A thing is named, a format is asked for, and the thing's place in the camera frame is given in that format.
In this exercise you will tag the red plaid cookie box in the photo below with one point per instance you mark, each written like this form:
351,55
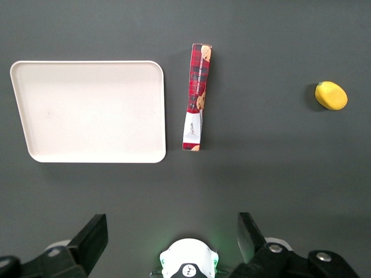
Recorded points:
198,84

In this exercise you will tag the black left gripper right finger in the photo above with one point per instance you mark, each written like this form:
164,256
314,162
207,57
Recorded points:
255,252

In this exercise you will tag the white rectangular plastic tray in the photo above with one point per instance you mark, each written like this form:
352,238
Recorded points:
90,113

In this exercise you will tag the yellow toy lemon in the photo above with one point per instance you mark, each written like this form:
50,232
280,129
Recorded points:
331,95

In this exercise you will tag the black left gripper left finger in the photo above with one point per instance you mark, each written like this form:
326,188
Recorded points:
87,243

